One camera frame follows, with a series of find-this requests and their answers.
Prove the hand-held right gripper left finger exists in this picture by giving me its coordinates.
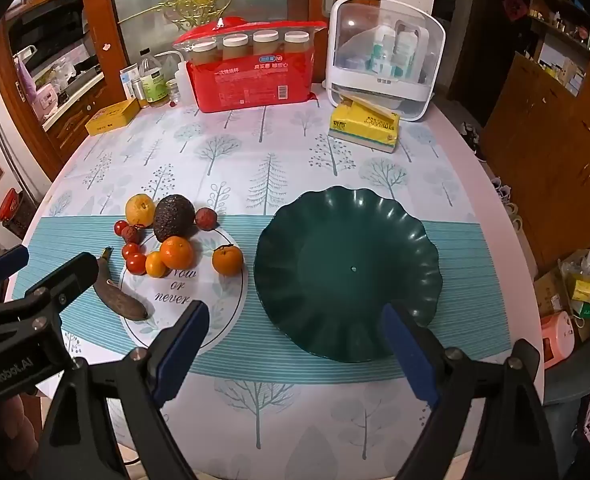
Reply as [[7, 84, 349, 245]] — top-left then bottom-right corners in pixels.
[[37, 300, 211, 480]]

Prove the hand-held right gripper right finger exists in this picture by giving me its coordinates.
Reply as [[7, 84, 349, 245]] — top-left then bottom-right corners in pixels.
[[381, 302, 561, 480]]

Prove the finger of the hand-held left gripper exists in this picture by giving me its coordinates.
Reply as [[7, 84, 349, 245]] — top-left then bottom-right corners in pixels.
[[0, 245, 30, 293], [22, 251, 100, 311]]

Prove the overripe brown banana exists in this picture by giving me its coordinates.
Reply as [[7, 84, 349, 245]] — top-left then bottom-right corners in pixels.
[[93, 247, 155, 321]]

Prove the small orange kumquat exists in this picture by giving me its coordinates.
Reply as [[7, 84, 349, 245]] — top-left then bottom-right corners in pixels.
[[145, 251, 170, 279]]

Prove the yellow lemon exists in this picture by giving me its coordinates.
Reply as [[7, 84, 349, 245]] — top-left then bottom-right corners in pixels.
[[125, 194, 156, 227]]

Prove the dark avocado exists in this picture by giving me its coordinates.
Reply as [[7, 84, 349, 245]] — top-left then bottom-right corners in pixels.
[[153, 194, 196, 243]]

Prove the dark green scalloped plate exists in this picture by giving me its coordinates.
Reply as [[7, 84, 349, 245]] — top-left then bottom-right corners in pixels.
[[254, 186, 442, 363]]

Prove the red container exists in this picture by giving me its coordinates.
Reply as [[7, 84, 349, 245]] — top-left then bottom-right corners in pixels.
[[0, 187, 22, 222]]

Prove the orange tangerine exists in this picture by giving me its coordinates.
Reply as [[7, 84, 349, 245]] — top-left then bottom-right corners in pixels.
[[211, 244, 245, 276], [160, 236, 196, 271]]

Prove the cardboard box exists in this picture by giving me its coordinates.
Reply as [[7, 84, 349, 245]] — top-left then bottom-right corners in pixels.
[[532, 265, 576, 318]]

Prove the yellow tin box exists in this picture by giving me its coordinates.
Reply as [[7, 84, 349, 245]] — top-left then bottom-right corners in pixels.
[[85, 98, 141, 137]]

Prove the grey chair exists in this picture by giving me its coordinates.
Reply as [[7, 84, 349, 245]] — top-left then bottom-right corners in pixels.
[[542, 345, 590, 480]]

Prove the pink kitchen appliance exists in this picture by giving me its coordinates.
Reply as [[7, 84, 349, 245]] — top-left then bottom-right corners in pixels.
[[32, 85, 60, 111]]

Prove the purple plastic bag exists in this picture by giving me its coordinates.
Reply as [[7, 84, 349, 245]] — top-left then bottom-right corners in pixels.
[[15, 57, 36, 106]]

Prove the blue white carton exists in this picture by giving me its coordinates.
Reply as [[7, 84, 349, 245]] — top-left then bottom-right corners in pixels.
[[120, 65, 140, 101]]

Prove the green label plastic bottle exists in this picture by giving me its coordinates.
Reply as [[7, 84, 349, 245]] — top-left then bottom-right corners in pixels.
[[138, 49, 170, 108]]

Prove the tree print tablecloth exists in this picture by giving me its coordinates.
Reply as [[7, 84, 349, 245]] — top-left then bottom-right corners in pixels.
[[5, 80, 546, 480]]

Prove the white squeeze bottle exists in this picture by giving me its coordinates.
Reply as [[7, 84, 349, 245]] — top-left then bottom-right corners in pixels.
[[154, 51, 196, 107]]

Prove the dark shoe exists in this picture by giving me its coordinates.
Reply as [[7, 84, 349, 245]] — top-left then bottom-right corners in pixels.
[[458, 122, 481, 153]]

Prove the yellow tissue pack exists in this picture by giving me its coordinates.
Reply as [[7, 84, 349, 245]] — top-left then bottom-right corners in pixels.
[[329, 94, 401, 155]]

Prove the brown wooden cabinet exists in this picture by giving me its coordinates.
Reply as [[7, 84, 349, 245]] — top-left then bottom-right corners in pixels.
[[480, 52, 590, 276]]

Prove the cream jar white lid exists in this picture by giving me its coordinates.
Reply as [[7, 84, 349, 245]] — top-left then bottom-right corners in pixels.
[[190, 40, 219, 66], [253, 29, 281, 56], [222, 33, 250, 61], [283, 30, 310, 55]]

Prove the white clear storage box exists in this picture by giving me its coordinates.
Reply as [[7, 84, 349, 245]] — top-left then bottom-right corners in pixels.
[[325, 0, 447, 122]]

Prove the red paper cup package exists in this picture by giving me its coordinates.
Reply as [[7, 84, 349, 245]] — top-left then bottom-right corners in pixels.
[[172, 16, 328, 114]]

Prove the wooden wall shelf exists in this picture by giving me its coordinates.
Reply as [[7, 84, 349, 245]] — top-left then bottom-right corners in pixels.
[[528, 0, 590, 96]]

